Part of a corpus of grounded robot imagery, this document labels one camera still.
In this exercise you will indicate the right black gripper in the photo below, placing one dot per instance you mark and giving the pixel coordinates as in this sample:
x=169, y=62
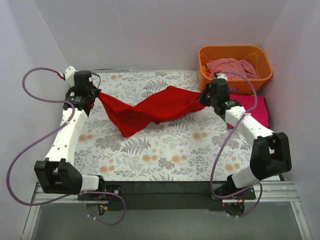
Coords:
x=204, y=96

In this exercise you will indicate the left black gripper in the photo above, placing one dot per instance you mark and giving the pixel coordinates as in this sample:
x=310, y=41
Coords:
x=92, y=93

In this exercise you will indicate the red t shirt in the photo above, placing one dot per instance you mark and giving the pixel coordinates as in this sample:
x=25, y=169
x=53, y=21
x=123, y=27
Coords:
x=167, y=105

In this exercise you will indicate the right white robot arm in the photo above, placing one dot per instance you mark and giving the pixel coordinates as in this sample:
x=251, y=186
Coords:
x=270, y=151

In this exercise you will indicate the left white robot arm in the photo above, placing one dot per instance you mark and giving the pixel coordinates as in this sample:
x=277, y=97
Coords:
x=56, y=173

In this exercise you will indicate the pink crumpled t shirt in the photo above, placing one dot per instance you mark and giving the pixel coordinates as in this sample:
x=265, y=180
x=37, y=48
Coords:
x=241, y=67

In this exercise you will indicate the folded magenta t shirt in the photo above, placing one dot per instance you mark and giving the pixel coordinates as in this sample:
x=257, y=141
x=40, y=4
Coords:
x=260, y=113

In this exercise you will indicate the floral patterned table mat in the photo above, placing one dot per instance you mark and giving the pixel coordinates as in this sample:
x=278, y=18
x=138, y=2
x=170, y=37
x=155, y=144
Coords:
x=196, y=147

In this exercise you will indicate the orange plastic basket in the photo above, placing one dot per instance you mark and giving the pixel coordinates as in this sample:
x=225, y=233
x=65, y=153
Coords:
x=236, y=84

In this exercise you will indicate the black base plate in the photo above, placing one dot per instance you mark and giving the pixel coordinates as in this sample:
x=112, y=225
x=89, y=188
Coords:
x=165, y=195

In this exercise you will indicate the aluminium frame rail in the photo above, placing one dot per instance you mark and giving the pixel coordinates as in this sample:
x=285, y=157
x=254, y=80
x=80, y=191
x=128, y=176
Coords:
x=271, y=211

